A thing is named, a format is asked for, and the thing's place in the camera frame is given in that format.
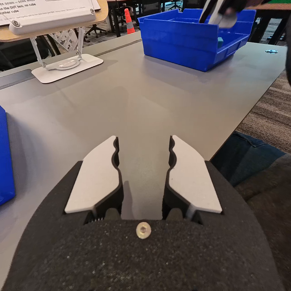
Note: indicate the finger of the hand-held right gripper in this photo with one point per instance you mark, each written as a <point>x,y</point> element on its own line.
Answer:
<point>208,11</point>
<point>227,21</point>

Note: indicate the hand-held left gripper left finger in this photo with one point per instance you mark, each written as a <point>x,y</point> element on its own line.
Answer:
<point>95,181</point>

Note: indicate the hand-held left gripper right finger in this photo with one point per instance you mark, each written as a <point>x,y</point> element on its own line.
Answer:
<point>195,181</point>

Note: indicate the cyan cube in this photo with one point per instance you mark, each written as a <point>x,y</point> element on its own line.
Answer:
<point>220,42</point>

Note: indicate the blue plastic bin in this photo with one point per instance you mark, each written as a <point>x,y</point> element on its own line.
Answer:
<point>5,159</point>
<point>177,45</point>

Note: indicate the desk grommet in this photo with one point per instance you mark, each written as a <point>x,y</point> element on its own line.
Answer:
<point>271,51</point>

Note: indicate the grey desk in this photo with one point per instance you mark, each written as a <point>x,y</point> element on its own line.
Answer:
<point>136,95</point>

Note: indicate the person's right hand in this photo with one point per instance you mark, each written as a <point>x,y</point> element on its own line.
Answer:
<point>254,2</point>

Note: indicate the brown table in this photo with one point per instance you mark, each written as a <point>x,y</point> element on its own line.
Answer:
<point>272,6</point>

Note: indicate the green board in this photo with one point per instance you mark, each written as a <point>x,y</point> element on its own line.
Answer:
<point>280,1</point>

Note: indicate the orange traffic cone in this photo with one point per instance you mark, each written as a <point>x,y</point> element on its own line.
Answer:
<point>129,22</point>

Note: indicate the person's grey hoodie torso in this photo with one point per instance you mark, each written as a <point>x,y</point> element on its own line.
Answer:
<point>272,216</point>

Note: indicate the black office chair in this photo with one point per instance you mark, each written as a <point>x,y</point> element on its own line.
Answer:
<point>95,30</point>

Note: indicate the wooden document stand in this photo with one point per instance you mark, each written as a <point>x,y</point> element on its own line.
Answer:
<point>68,66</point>

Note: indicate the printed instruction poster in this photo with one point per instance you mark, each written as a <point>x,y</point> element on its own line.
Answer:
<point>67,39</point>

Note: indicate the printed instruction sheet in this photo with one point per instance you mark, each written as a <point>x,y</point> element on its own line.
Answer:
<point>45,9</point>

